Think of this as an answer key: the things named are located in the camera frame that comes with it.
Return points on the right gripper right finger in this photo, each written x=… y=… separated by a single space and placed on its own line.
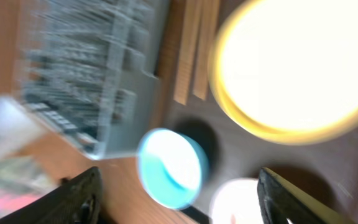
x=282 y=202

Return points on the yellow plate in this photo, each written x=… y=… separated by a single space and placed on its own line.
x=287 y=71

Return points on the wooden chopstick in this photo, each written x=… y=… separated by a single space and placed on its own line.
x=189 y=37
x=209 y=20

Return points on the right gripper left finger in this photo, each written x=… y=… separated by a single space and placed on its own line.
x=78 y=200

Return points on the grey dishwasher rack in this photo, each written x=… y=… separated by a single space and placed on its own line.
x=89 y=70

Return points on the white pink bowl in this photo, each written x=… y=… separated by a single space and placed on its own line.
x=236 y=202

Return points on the light blue bowl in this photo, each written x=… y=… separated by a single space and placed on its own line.
x=172 y=168

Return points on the dark brown serving tray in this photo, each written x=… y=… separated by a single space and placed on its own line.
x=327 y=170

